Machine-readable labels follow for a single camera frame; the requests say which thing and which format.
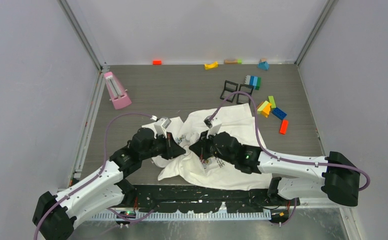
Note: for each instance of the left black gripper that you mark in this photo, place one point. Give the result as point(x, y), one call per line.
point(172, 149)

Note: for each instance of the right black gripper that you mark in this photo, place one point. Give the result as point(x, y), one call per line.
point(200, 147)

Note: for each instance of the white floral t-shirt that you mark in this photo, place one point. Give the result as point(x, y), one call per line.
point(237, 120)

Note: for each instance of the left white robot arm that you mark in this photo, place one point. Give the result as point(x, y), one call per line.
point(57, 215)

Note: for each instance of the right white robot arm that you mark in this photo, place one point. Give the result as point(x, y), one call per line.
point(334, 177)

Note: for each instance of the black display case left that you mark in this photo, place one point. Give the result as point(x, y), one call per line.
point(229, 88)

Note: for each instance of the black display case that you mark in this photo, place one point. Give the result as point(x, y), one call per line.
point(244, 98)
point(229, 88)

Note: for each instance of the pink box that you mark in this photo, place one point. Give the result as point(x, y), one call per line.
point(118, 94)

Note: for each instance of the yellow orange block cluster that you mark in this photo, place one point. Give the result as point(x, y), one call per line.
point(264, 108)

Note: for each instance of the black display case right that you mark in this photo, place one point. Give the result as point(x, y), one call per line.
point(244, 98)

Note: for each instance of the yellow arch block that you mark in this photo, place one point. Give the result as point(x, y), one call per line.
point(210, 66)

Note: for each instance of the red orange flat block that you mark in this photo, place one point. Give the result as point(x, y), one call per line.
point(283, 127)

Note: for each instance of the stacked blue green blocks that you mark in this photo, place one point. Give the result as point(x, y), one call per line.
point(254, 81)

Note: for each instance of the lime green flat block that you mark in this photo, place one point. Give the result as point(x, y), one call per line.
point(272, 101)

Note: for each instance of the blue studded brick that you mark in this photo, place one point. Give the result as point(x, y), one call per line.
point(280, 114)

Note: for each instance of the tan and green block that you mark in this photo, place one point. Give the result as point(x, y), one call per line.
point(233, 61)

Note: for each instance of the light blue roof block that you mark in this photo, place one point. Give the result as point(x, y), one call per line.
point(263, 64)

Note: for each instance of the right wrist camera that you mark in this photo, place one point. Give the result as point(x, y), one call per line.
point(214, 125)

